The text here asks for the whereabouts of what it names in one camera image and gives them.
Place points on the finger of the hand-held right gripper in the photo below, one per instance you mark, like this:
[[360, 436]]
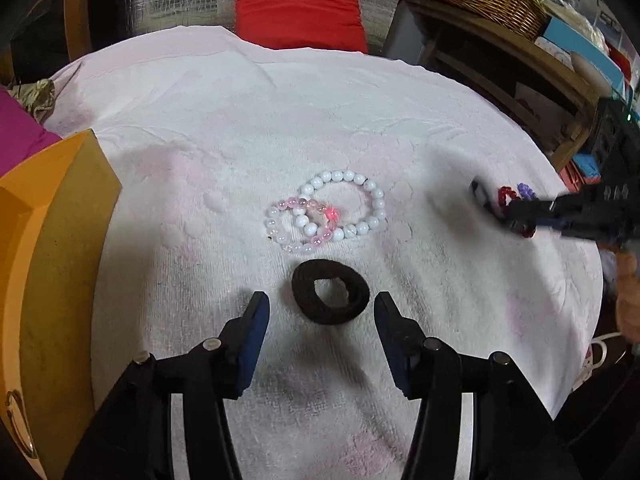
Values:
[[575, 225], [535, 207]]

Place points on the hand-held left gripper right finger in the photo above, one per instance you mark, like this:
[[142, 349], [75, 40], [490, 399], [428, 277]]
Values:
[[395, 350]]

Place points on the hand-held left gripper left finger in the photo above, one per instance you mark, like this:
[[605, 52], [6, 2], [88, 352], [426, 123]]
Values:
[[250, 350]]

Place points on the orange jewelry box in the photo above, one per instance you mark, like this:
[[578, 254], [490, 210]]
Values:
[[55, 240]]

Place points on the person's right hand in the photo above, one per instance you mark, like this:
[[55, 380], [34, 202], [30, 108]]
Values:
[[629, 310]]

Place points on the stack of folded cloths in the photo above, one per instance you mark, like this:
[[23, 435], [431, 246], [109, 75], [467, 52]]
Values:
[[585, 162]]

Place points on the light blue box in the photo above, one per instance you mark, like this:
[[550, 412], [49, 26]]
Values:
[[580, 47]]

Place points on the wooden shelf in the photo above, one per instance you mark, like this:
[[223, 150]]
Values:
[[500, 27]]

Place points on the white towel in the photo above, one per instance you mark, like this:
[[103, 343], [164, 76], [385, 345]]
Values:
[[225, 125]]

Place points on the red cushion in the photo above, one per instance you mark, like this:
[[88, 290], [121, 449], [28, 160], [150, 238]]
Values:
[[297, 7]]

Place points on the magenta box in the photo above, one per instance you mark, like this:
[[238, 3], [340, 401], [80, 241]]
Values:
[[20, 130]]

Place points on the crumpled beige paper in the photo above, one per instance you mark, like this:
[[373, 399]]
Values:
[[32, 97]]

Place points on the wooden frame furniture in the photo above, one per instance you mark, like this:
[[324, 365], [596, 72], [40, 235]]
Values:
[[77, 15]]

